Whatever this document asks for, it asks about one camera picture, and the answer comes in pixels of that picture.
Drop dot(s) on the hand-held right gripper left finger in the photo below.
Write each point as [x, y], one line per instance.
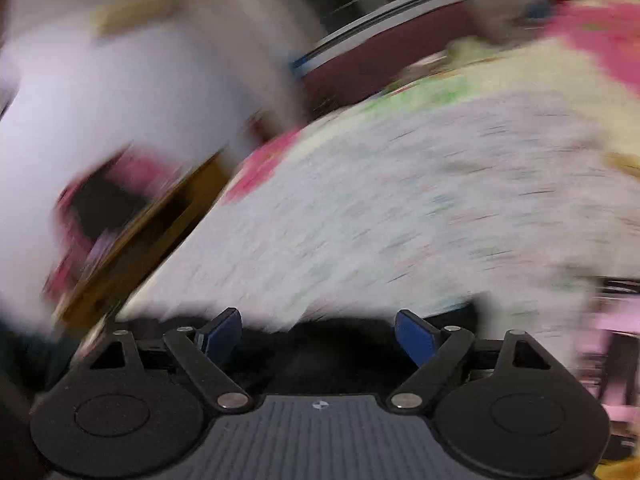
[220, 332]

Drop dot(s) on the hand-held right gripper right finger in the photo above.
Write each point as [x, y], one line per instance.
[415, 337]

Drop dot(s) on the black pants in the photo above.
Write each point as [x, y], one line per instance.
[320, 355]

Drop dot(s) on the wooden desk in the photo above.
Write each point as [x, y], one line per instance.
[150, 230]

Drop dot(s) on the black monitor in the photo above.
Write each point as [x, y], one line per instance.
[105, 205]

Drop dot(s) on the pink floral cloth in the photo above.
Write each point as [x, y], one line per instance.
[145, 165]

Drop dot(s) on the maroon bed headboard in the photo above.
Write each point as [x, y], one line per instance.
[380, 60]

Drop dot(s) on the cream patterned curtain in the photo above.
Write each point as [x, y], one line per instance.
[490, 5]

